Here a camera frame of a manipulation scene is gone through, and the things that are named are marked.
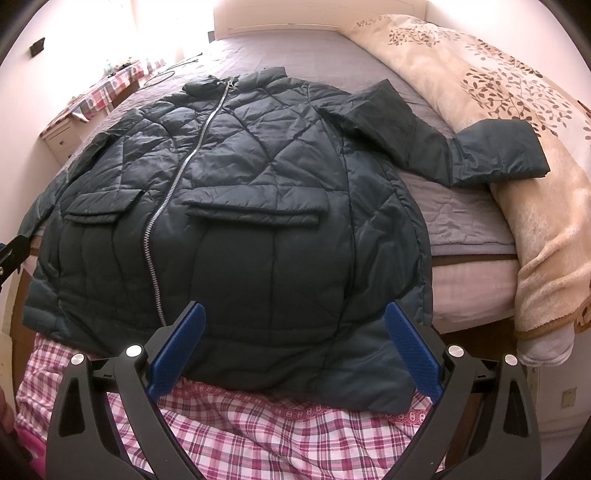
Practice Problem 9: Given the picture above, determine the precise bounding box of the dark green puffer jacket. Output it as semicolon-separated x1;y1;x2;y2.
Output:
20;66;552;415

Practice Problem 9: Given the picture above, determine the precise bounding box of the pink plaid pajama clothing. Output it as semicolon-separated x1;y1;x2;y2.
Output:
16;335;431;479

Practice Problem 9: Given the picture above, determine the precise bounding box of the white bedside drawer table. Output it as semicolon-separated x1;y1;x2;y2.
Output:
41;116;85;166

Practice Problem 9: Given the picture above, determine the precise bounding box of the grey quilted bedspread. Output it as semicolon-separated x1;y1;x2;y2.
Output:
82;30;517;258

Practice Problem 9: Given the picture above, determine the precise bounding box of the beige leaf-print blanket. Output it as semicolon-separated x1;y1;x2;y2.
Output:
342;14;590;367

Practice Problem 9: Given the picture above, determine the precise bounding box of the cream bed headboard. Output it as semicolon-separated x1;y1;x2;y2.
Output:
213;0;428;40

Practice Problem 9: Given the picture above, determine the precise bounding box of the white wall socket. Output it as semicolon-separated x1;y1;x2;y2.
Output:
561;387;577;409

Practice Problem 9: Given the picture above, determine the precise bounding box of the black wall switch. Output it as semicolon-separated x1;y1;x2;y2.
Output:
29;38;45;58

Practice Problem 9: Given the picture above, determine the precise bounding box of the black cable on bed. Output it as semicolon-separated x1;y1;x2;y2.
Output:
144;52;205;89

